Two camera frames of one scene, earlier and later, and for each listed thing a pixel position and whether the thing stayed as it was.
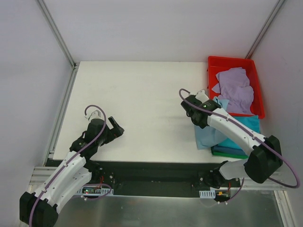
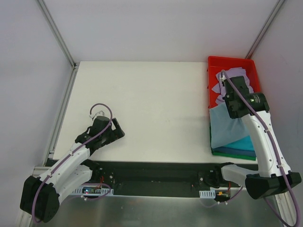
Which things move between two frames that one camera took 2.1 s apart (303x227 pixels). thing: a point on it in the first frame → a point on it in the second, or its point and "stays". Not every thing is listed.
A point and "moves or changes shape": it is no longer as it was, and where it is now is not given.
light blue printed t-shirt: [208, 136] moves or changes shape
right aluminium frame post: [265, 28] stays
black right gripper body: [191, 110] → [236, 83]
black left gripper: [111, 132] stays
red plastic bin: [216, 64] stays
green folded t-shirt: [228, 154] stays
